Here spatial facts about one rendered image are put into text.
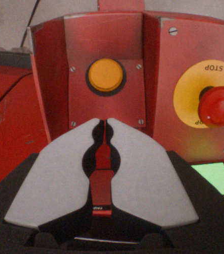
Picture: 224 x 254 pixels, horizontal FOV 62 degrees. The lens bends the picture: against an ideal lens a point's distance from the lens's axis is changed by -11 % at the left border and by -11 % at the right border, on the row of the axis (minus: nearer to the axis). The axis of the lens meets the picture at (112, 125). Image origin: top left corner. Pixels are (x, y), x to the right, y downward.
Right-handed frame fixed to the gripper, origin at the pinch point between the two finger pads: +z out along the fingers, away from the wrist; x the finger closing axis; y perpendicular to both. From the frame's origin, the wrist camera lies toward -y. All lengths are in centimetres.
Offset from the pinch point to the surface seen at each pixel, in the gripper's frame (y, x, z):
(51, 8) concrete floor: -14, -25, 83
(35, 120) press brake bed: 15.1, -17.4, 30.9
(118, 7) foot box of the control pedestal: -12, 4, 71
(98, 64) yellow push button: -1.0, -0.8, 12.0
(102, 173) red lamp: 8.9, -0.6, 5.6
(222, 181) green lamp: 9.0, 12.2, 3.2
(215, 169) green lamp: 8.8, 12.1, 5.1
